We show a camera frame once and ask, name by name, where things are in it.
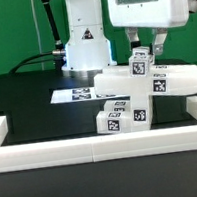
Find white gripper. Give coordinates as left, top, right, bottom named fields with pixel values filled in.
left=108, top=0, right=189, bottom=56

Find white chair back frame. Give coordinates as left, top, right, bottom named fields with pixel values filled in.
left=93, top=64, right=197, bottom=102

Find white chair seat part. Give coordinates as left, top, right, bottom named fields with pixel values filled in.
left=130, top=93, right=153, bottom=132

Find white U-shaped fence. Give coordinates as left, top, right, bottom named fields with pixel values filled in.
left=0, top=90, right=197, bottom=177

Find white marker base plate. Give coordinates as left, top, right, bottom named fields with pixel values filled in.
left=48, top=81, right=128, bottom=108

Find black cable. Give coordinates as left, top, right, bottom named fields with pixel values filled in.
left=7, top=51, right=57, bottom=75

